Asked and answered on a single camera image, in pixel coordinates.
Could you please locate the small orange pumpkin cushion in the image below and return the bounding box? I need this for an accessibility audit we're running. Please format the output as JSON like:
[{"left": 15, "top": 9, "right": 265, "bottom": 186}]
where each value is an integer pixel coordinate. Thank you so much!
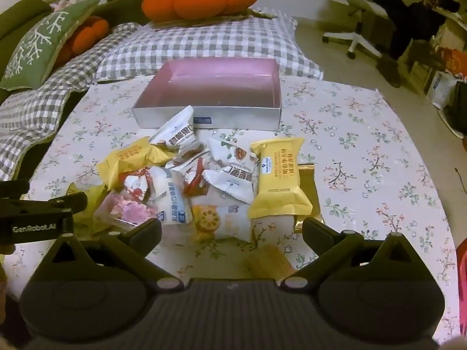
[{"left": 53, "top": 16, "right": 110, "bottom": 68}]

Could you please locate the yellow crinkly snack packet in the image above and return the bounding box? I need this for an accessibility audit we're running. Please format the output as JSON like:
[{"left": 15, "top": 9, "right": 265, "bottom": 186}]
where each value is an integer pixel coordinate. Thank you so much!
[{"left": 66, "top": 184, "right": 108, "bottom": 234}]

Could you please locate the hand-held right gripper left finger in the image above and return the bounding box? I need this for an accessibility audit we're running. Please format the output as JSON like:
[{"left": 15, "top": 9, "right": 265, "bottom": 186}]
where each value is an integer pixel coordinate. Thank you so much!
[{"left": 36, "top": 219, "right": 184, "bottom": 294}]

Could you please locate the white bag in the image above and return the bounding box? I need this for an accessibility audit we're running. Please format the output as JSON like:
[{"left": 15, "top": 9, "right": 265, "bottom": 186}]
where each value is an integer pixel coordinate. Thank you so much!
[{"left": 427, "top": 71, "right": 456, "bottom": 110}]

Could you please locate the large orange pumpkin cushion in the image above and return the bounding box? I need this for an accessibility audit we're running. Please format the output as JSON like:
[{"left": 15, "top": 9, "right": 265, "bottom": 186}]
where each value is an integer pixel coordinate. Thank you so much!
[{"left": 142, "top": 0, "right": 259, "bottom": 26}]

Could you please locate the grey checked blanket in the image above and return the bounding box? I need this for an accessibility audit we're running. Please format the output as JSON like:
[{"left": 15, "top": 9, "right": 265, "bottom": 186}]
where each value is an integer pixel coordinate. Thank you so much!
[{"left": 0, "top": 11, "right": 323, "bottom": 183}]

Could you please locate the clear brown biscuit packet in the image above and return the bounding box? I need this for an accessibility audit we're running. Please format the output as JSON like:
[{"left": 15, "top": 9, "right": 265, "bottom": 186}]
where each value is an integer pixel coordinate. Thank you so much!
[{"left": 244, "top": 244, "right": 296, "bottom": 281}]

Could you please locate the white office chair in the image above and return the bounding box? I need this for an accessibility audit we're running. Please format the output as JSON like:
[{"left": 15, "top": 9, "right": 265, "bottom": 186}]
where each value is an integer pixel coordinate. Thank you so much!
[{"left": 323, "top": 0, "right": 391, "bottom": 59}]

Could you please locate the white lotus root chip packet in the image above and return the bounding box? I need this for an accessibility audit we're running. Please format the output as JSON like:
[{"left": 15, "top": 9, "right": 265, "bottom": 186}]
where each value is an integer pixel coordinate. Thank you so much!
[{"left": 191, "top": 204, "right": 256, "bottom": 243}]

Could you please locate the pink and silver box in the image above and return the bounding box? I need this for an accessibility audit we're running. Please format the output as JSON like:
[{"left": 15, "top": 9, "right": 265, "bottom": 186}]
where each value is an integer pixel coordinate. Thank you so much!
[{"left": 132, "top": 59, "right": 283, "bottom": 132}]

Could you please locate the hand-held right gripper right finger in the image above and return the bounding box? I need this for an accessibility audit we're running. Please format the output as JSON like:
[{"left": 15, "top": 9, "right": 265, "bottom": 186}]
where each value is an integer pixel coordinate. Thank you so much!
[{"left": 279, "top": 217, "right": 421, "bottom": 293}]

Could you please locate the floral tablecloth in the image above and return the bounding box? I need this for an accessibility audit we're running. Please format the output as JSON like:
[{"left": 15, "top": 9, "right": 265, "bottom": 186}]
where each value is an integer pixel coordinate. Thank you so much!
[{"left": 7, "top": 78, "right": 458, "bottom": 300}]

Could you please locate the green embroidered cushion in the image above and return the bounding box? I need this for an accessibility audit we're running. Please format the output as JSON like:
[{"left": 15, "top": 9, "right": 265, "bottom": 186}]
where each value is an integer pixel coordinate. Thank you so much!
[{"left": 0, "top": 0, "right": 101, "bottom": 91}]

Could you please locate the large yellow wafer packet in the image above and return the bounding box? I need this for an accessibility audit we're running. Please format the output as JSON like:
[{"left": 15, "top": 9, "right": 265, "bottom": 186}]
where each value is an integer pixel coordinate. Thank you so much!
[{"left": 248, "top": 137, "right": 313, "bottom": 220}]

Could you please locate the orange patterned bag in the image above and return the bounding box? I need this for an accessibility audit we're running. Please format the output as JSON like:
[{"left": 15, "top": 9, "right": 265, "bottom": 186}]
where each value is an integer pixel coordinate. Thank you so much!
[{"left": 456, "top": 237, "right": 467, "bottom": 285}]

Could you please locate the small yellow snack packet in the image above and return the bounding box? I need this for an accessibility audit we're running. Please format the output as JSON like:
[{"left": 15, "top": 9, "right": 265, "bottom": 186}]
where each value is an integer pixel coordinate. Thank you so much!
[{"left": 97, "top": 136, "right": 176, "bottom": 190}]

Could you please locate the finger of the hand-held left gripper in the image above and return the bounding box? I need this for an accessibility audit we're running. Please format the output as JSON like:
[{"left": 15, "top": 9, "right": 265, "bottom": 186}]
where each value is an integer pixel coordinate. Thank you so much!
[
  {"left": 0, "top": 180, "right": 30, "bottom": 200},
  {"left": 22, "top": 191, "right": 88, "bottom": 217}
]

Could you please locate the black bag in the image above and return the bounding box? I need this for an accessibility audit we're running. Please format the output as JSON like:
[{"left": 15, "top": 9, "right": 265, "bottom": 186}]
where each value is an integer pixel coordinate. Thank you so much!
[{"left": 452, "top": 80, "right": 467, "bottom": 135}]

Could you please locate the pink flower snack packet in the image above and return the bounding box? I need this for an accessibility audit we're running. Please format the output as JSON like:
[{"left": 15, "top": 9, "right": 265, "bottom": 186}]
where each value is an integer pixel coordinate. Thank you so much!
[{"left": 94, "top": 190, "right": 157, "bottom": 232}]

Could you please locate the long gold snack packet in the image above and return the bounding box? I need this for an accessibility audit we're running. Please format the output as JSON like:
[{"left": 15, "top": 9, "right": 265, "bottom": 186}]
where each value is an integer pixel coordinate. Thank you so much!
[{"left": 294, "top": 163, "right": 327, "bottom": 234}]

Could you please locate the white and blue bread packet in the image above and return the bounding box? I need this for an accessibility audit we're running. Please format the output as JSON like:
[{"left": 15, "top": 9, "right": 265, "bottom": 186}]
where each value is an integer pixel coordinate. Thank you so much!
[{"left": 151, "top": 168, "right": 194, "bottom": 227}]

